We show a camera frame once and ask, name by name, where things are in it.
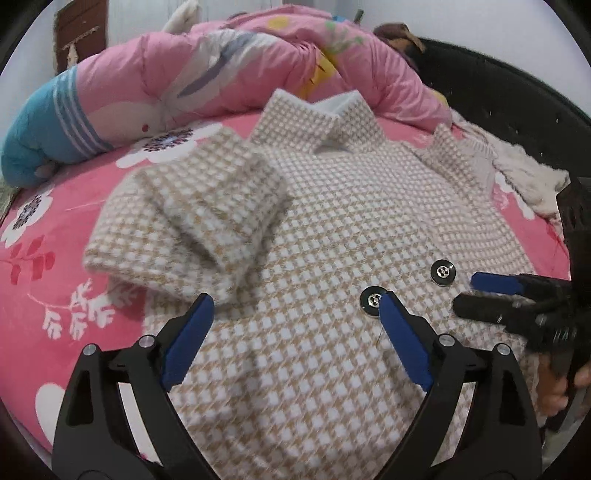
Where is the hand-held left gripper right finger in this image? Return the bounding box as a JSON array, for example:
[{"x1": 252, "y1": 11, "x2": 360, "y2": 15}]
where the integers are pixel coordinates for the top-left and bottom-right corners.
[{"x1": 378, "y1": 291, "x2": 543, "y2": 480}]

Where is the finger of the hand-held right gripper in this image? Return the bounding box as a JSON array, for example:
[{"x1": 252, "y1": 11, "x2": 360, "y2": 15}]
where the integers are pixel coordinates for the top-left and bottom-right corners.
[
  {"x1": 451, "y1": 294, "x2": 536, "y2": 330},
  {"x1": 470, "y1": 272, "x2": 527, "y2": 296}
]

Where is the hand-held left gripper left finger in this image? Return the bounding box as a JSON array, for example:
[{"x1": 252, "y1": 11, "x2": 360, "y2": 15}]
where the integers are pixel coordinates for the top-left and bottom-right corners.
[{"x1": 52, "y1": 292, "x2": 218, "y2": 480}]

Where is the beige white houndstooth coat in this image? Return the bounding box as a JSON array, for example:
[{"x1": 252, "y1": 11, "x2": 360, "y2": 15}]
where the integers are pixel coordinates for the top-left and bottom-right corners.
[{"x1": 82, "y1": 89, "x2": 555, "y2": 480}]

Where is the person's right hand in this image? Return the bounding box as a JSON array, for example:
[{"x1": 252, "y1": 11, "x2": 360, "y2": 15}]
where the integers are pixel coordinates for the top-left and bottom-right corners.
[{"x1": 538, "y1": 357, "x2": 591, "y2": 416}]

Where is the white knitted cloth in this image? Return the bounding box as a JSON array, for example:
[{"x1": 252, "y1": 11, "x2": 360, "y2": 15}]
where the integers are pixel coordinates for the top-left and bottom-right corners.
[{"x1": 450, "y1": 111, "x2": 571, "y2": 220}]

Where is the pink floral plush blanket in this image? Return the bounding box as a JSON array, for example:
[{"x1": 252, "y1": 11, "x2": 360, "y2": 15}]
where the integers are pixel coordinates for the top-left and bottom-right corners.
[{"x1": 0, "y1": 106, "x2": 573, "y2": 462}]

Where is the black padded headboard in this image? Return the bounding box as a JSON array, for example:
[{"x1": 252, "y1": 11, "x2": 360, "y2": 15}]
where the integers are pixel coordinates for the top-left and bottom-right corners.
[{"x1": 406, "y1": 37, "x2": 591, "y2": 204}]

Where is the green patterned mat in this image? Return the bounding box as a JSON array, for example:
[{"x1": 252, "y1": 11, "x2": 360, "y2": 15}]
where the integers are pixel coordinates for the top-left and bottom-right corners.
[{"x1": 0, "y1": 180, "x2": 19, "y2": 222}]

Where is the pink printed quilt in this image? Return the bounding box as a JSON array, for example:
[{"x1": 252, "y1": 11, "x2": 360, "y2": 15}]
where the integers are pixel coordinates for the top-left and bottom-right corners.
[{"x1": 0, "y1": 9, "x2": 451, "y2": 188}]

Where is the brown plush toy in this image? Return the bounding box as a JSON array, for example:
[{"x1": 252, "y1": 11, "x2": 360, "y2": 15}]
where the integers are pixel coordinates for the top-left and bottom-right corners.
[{"x1": 373, "y1": 23, "x2": 426, "y2": 54}]

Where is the white plush toy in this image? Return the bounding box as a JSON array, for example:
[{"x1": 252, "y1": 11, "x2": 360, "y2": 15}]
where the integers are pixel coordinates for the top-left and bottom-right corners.
[{"x1": 164, "y1": 0, "x2": 201, "y2": 35}]

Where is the brown wooden door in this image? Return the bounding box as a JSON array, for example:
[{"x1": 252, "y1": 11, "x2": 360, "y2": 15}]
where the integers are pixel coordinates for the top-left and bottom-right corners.
[{"x1": 54, "y1": 0, "x2": 109, "y2": 75}]

